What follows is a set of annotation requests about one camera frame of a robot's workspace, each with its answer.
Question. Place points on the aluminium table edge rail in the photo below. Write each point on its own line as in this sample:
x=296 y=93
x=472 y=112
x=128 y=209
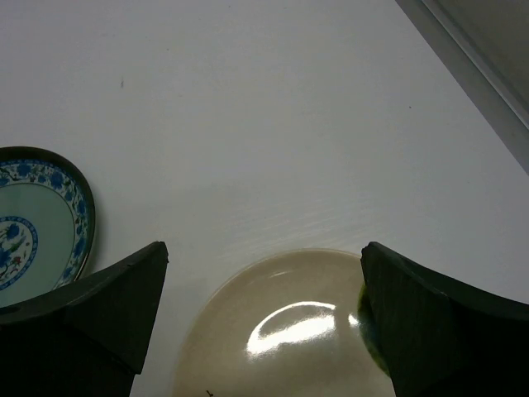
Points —
x=484 y=45

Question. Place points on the blue floral celadon plate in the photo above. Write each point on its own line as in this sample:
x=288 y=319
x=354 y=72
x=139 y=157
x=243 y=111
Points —
x=48 y=223

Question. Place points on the beige plate with dark motifs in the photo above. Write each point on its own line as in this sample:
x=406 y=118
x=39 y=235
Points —
x=294 y=324

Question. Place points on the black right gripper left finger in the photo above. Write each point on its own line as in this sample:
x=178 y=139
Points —
x=87 y=338

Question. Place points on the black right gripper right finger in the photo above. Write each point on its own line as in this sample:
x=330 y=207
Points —
x=442 y=337

